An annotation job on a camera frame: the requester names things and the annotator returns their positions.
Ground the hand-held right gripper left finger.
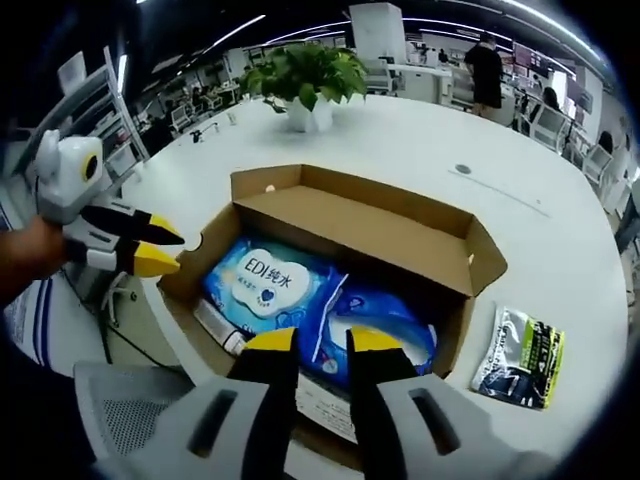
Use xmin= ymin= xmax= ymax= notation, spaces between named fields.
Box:
xmin=114 ymin=327 xmax=301 ymax=480

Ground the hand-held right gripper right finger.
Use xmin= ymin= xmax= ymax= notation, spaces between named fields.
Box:
xmin=347 ymin=324 xmax=546 ymax=480

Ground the white soft tube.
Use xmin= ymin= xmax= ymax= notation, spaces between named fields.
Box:
xmin=193 ymin=301 xmax=247 ymax=355

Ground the dark blue soft wipes packet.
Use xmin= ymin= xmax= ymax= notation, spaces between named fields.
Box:
xmin=309 ymin=279 xmax=439 ymax=391

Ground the light blue soft wipes packet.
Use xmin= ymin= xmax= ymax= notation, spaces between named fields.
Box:
xmin=202 ymin=237 xmax=351 ymax=354

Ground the silver green soft packet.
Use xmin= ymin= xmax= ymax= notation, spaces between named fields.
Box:
xmin=469 ymin=304 xmax=566 ymax=412

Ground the brown cardboard shoe box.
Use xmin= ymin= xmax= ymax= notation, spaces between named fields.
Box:
xmin=157 ymin=163 xmax=509 ymax=474

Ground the person's left hand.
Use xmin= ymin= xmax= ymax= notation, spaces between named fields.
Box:
xmin=0 ymin=215 xmax=67 ymax=307

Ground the white printed paper sheet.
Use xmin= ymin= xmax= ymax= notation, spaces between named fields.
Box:
xmin=294 ymin=372 xmax=357 ymax=441

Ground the person's white blue striped shirt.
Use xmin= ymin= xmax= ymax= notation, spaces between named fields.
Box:
xmin=2 ymin=277 xmax=69 ymax=351

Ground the white metal shelf rack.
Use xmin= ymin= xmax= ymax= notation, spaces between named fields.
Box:
xmin=57 ymin=47 xmax=151 ymax=174

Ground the green potted plant white pot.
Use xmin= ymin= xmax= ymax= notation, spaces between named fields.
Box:
xmin=238 ymin=47 xmax=370 ymax=134

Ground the white square column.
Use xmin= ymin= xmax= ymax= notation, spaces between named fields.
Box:
xmin=348 ymin=3 xmax=407 ymax=57

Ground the white office chair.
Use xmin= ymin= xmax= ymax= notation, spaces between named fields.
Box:
xmin=583 ymin=143 xmax=615 ymax=187
xmin=530 ymin=105 xmax=571 ymax=151

